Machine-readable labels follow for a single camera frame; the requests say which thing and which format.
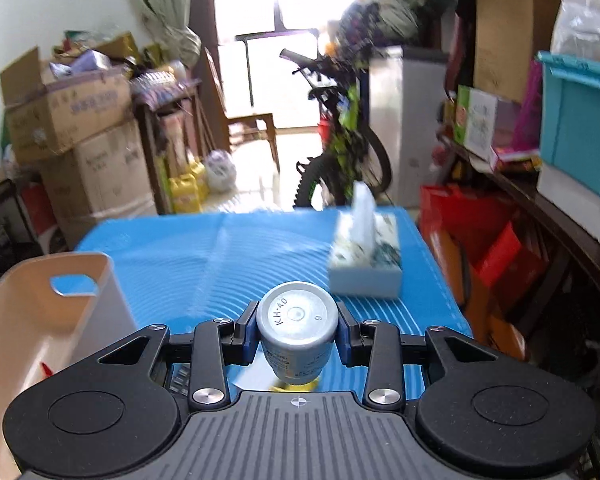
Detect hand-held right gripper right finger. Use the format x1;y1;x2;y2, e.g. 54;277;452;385
334;301;501;408

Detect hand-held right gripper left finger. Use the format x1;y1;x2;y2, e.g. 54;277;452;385
70;300;261;407

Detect small white can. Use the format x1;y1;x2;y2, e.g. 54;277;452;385
256;281;340;387

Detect beige plastic storage bin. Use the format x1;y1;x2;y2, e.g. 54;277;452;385
0;252;138;480

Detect tissue box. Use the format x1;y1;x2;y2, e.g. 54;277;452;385
328;181;403;300

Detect blue silicone baking mat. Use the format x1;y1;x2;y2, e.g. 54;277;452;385
75;206;473;411

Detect yellow oil jugs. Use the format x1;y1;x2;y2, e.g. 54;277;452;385
170;160;211;213

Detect red paper bags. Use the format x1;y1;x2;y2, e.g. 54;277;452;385
419;184;548;311

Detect small white plastic bag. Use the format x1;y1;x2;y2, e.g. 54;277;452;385
204;150;237;192

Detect large taped cardboard box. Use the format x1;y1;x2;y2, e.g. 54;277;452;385
40;119;158;246

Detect green and black bicycle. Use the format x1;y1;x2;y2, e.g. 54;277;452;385
279;2;393;210

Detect wooden chair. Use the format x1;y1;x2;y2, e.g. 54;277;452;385
202;47;281;173

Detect wooden shelf unit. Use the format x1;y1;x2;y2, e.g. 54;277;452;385
135;80;206;213

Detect white chest freezer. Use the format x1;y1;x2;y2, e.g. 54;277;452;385
369;45;448;208

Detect dark wooden side table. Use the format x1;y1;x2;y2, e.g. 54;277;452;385
437;135;600;341

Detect green and white carton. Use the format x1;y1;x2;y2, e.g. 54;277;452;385
452;85;513;157

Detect white foam box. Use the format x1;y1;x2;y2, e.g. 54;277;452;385
536;165;600;246

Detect black metal cart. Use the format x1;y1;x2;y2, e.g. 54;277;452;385
0;177;46;271

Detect open cardboard box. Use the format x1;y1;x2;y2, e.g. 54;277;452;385
0;46;133;165

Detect pink plastic rack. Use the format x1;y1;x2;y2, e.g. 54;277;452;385
510;60;543;151

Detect teal plastic storage bin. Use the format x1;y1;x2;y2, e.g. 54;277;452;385
536;51;600;204

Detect pale green curtain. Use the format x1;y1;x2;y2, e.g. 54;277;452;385
122;0;202;68

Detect tall brown cardboard box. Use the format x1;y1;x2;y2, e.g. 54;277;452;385
474;0;563;105

